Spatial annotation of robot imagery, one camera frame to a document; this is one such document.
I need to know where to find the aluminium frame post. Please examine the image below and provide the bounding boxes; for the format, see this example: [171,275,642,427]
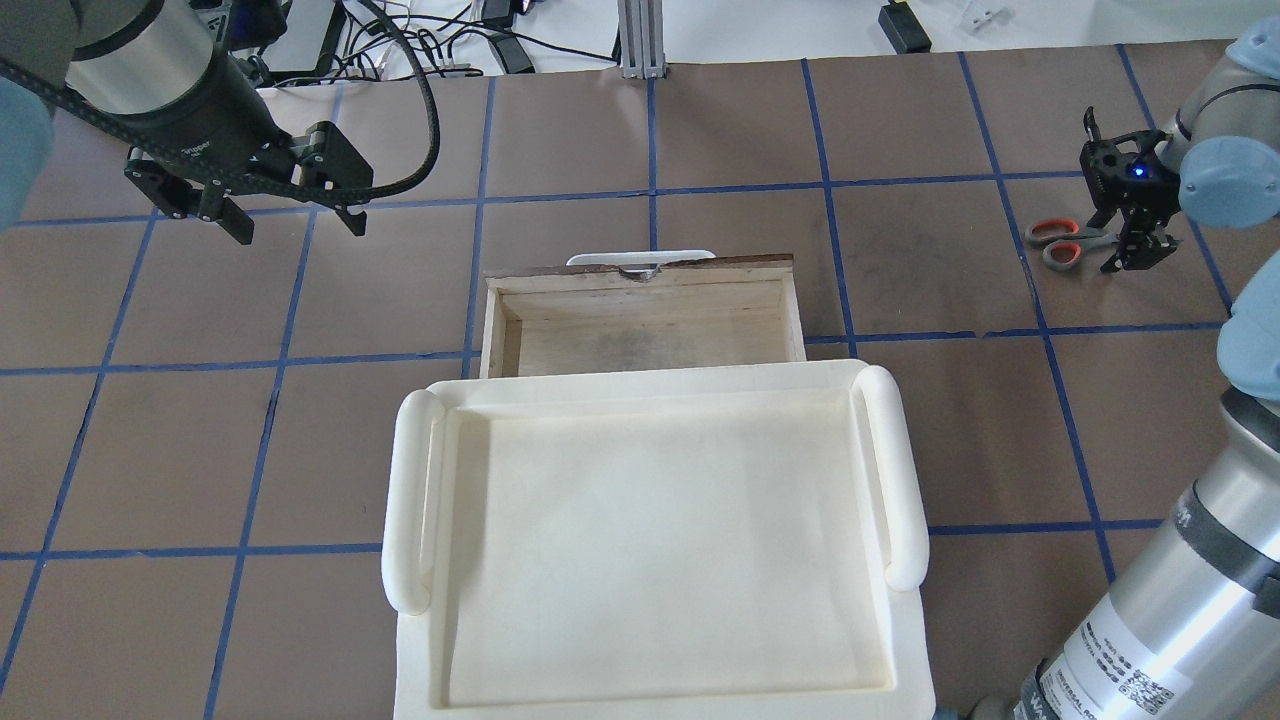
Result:
[617,0,668,79]

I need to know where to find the orange grey handled scissors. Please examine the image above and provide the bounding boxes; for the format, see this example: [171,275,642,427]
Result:
[1021,218,1117,272]

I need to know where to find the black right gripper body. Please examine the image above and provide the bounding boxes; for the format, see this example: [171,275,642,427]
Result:
[1080,106,1181,273]

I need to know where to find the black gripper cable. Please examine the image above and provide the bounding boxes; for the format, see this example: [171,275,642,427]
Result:
[0,0,442,208]

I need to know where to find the black power adapter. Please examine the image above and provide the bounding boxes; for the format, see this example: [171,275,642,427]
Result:
[877,1,932,55]

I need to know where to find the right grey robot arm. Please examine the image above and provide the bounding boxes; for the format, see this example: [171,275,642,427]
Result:
[970,15,1279,719]

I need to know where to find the wooden drawer with white handle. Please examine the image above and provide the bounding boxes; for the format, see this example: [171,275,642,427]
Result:
[479,250,806,378]

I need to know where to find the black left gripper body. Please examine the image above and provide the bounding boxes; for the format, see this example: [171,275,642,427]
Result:
[70,0,375,217]

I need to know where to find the brown paper table mat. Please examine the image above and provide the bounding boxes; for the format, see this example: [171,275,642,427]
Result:
[0,40,1280,720]

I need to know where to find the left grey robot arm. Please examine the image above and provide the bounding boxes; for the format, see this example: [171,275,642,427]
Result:
[3,1,374,245]

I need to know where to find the white plastic tray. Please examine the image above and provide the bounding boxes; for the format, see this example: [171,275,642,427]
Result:
[381,360,936,719]

